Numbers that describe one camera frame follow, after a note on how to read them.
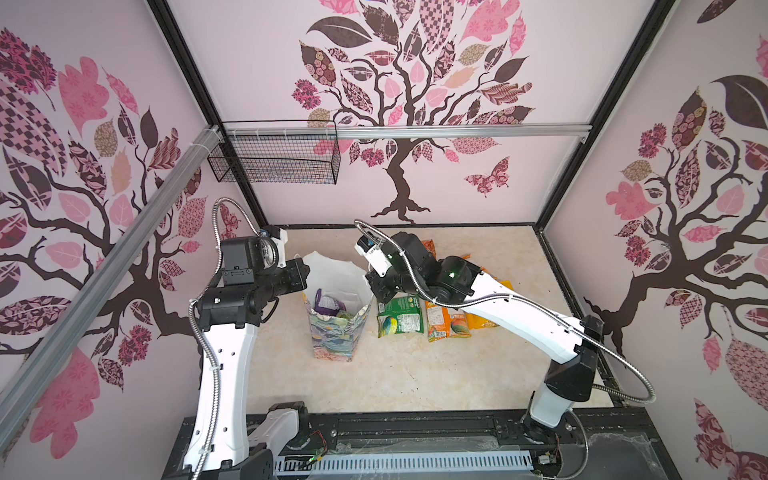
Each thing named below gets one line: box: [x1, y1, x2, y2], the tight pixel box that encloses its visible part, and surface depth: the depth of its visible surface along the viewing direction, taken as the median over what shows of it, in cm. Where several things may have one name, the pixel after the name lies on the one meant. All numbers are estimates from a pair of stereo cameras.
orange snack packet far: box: [422, 239, 438, 261], surface depth 116 cm
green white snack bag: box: [377, 294, 424, 338], surface depth 93 cm
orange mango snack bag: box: [426, 301, 472, 343], surface depth 92 cm
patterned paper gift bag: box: [302, 250, 373, 362], surface depth 79 cm
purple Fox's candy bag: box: [314, 288, 347, 317], surface depth 89 cm
